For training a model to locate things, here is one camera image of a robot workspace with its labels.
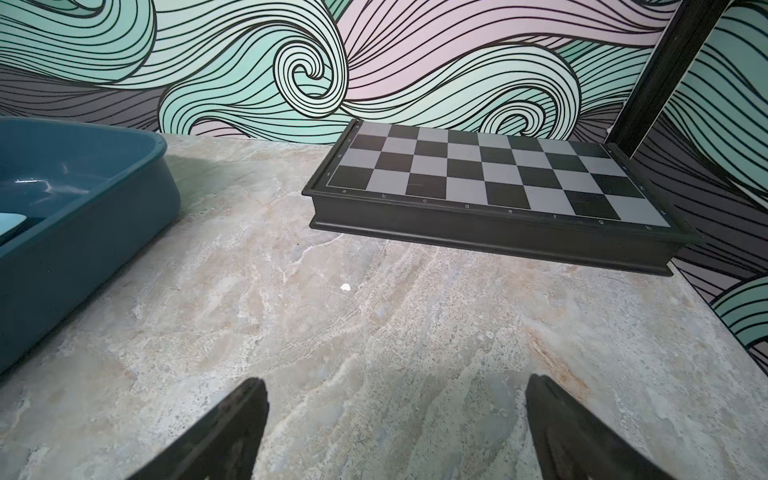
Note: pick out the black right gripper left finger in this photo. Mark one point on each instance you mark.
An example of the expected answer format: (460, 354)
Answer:
(223, 444)

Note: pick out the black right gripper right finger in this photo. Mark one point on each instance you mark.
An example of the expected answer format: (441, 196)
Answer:
(572, 443)

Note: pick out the teal plastic storage box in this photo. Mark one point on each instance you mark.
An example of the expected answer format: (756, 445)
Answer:
(91, 197)

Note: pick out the light blue shovel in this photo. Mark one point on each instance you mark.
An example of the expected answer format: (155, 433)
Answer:
(10, 222)

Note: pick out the black white chessboard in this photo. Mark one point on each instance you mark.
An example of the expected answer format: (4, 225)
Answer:
(565, 201)

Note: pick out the black corner frame post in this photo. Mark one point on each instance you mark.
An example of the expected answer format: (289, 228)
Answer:
(690, 27)

